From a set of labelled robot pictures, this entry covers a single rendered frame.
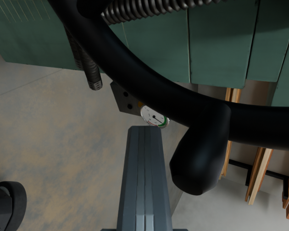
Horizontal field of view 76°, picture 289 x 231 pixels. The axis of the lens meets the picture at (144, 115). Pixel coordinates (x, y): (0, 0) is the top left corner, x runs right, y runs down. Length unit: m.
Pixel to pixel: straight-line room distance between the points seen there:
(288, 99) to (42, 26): 0.53
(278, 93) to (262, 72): 0.04
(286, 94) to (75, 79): 0.91
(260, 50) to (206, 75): 0.09
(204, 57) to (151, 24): 0.10
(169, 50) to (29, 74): 0.69
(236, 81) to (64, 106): 0.85
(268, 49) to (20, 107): 0.86
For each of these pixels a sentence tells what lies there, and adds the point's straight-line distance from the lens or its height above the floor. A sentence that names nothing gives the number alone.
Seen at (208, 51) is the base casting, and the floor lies 0.74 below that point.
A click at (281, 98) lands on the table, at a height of 0.85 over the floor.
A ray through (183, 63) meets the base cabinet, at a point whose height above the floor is 0.70.
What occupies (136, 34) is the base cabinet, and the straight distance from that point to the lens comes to 0.36.
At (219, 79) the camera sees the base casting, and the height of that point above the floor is 0.76.
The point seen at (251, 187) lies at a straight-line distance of 3.43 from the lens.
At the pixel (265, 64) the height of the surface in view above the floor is 0.82.
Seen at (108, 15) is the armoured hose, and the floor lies 0.68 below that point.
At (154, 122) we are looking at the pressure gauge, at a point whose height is 0.66.
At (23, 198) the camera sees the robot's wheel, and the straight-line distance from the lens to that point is 0.86.
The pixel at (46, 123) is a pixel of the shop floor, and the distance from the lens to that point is 1.00.
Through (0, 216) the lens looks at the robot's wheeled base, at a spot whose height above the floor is 0.21.
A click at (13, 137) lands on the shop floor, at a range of 0.94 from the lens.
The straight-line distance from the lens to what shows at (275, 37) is 0.30.
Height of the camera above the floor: 0.82
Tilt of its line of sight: 29 degrees down
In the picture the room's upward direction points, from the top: 103 degrees clockwise
